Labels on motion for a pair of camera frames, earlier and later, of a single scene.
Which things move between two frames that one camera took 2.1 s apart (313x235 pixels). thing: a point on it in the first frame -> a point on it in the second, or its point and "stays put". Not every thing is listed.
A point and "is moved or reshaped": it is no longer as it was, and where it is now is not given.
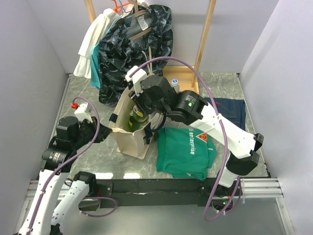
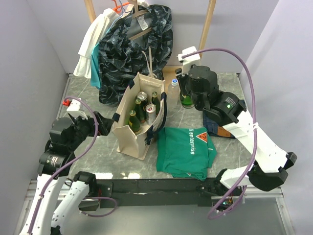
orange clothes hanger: x=118 y=8 stays put
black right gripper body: x=149 y=107 -> x=185 y=86
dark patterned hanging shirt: x=145 y=32 stays put
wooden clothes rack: x=188 y=76 stays put
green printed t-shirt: x=185 y=152 stays put
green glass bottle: x=138 y=115 is moved or reshaped
